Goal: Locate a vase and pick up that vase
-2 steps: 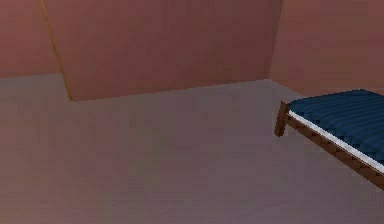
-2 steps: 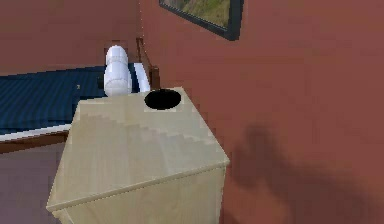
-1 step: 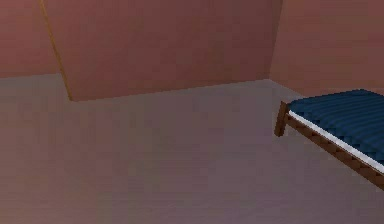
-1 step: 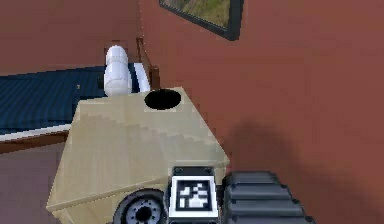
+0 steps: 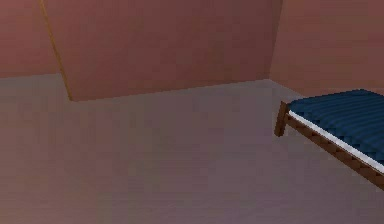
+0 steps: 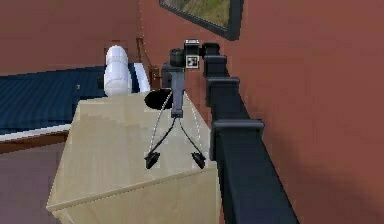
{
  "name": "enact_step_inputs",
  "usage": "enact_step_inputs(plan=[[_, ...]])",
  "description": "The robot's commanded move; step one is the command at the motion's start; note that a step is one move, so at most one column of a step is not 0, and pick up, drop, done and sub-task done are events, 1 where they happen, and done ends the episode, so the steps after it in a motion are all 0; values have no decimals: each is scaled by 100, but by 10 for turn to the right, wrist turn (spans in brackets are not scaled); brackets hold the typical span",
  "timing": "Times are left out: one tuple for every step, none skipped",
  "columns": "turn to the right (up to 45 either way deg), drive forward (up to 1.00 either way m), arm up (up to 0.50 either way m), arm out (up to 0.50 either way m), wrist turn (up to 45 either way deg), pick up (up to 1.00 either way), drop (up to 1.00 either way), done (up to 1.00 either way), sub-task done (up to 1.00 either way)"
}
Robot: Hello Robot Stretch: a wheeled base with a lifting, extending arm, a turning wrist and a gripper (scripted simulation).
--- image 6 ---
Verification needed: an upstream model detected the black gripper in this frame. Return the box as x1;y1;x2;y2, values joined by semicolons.
143;47;208;170

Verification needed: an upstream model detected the pale wooden cabinet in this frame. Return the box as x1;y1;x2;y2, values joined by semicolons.
45;91;223;224

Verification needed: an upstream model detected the black round dish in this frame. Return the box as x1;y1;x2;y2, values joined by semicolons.
143;88;174;111

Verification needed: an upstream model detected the bed with navy blue blanket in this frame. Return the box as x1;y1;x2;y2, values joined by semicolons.
0;37;162;155

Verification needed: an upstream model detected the black framed landscape picture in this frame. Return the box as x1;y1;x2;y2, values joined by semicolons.
158;0;245;42

